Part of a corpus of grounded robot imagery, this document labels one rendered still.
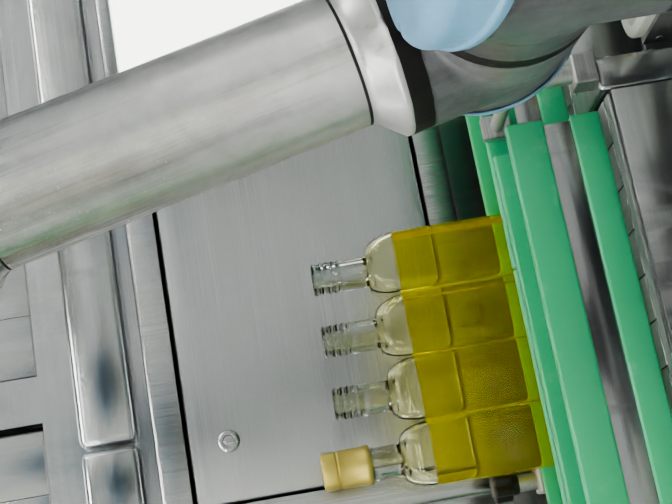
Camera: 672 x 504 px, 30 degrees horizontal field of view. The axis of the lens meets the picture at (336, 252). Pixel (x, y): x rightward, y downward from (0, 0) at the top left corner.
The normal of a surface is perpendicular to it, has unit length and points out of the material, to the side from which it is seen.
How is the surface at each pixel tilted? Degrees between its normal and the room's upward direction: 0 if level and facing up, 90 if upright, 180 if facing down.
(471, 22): 87
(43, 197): 95
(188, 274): 90
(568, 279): 90
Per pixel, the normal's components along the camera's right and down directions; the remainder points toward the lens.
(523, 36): 0.15, 0.99
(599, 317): 0.00, -0.25
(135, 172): 0.22, 0.42
